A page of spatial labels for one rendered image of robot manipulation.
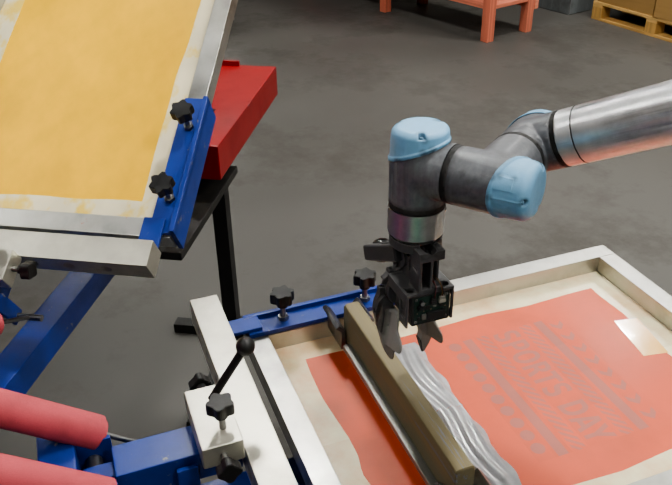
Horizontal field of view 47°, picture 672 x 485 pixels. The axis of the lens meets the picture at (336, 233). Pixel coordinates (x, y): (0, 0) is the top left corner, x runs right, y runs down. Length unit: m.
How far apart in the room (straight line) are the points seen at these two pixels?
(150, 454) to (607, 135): 0.73
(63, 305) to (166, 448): 0.61
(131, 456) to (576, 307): 0.88
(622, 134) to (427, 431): 0.48
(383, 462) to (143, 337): 2.00
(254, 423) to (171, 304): 2.13
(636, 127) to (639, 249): 2.80
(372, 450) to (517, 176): 0.52
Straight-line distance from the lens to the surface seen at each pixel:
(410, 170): 0.95
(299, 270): 3.38
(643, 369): 1.45
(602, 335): 1.51
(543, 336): 1.47
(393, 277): 1.05
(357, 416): 1.27
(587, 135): 0.99
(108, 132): 1.62
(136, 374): 2.92
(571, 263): 1.63
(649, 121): 0.96
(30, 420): 1.12
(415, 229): 0.98
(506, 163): 0.92
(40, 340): 1.58
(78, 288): 1.71
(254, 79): 2.28
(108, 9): 1.85
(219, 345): 1.29
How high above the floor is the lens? 1.83
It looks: 30 degrees down
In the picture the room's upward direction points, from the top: 1 degrees counter-clockwise
